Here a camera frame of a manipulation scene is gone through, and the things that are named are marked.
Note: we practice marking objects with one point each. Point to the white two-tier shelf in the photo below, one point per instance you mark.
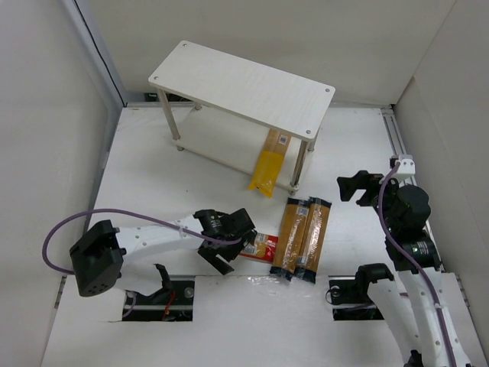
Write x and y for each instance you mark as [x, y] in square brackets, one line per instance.
[222, 107]

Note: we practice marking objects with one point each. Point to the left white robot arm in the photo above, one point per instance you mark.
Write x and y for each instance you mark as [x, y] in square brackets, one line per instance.
[129, 258]

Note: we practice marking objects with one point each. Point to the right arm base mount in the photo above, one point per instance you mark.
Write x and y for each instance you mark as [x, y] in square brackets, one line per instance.
[348, 303]

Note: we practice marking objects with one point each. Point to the yellow spaghetti bag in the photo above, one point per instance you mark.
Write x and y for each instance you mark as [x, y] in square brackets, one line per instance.
[270, 162]

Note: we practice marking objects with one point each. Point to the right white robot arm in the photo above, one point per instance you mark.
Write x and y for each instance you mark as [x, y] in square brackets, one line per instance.
[410, 297]

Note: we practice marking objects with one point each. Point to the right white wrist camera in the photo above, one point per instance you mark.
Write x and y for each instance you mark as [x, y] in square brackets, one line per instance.
[403, 165]

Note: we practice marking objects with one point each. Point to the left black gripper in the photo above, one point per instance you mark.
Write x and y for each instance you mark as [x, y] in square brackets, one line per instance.
[237, 242]

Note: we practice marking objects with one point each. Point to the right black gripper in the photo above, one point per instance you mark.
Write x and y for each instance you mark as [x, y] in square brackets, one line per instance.
[361, 187]

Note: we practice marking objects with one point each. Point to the red spaghetti bag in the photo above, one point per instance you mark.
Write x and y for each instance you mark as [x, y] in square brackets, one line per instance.
[262, 249]

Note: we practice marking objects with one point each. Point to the aluminium rail right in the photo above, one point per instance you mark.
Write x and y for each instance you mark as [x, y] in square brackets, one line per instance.
[393, 132]

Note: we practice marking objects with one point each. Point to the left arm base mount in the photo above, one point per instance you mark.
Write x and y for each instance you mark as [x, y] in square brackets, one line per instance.
[175, 305]

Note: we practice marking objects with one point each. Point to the black-ended spaghetti bag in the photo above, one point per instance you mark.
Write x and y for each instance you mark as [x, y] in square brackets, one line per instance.
[311, 247]
[292, 229]

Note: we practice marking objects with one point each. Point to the left black-ended spaghetti bag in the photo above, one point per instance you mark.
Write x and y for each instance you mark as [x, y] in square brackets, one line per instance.
[292, 229]

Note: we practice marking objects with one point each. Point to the right black-ended spaghetti bag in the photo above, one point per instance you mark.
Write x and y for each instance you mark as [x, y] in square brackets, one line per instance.
[311, 247]

